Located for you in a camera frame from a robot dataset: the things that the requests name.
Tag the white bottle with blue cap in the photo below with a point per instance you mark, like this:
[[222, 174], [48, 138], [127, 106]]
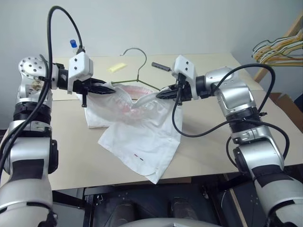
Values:
[[73, 43]]

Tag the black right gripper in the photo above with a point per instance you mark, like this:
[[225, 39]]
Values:
[[185, 92]]

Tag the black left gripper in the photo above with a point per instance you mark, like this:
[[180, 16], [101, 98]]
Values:
[[82, 86]]

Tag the dark rounded shape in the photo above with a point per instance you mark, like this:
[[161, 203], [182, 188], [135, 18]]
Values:
[[181, 208], [124, 211]]

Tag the silver robot torso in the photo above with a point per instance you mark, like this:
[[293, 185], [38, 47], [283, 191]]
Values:
[[165, 223]]

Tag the white shirt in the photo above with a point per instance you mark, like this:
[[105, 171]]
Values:
[[142, 146]]

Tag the bundle of hangers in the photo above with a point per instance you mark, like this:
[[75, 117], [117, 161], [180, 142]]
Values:
[[272, 53]]

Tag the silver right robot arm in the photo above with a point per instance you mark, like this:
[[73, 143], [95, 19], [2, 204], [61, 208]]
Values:
[[234, 94]]

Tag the light wooden slat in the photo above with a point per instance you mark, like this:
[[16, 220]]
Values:
[[234, 201]]

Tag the brown cardboard box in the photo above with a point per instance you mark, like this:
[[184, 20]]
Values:
[[288, 108]]

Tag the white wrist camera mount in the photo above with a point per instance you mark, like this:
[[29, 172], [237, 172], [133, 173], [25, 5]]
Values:
[[80, 66], [184, 67]]

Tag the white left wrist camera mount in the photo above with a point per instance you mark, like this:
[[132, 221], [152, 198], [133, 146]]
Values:
[[80, 66]]

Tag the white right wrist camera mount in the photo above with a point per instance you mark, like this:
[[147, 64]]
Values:
[[184, 67]]

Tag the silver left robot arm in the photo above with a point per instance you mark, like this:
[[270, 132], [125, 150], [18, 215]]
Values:
[[26, 160]]

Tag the pale yellow rectangular pad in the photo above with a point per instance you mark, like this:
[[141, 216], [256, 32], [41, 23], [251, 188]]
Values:
[[117, 67]]

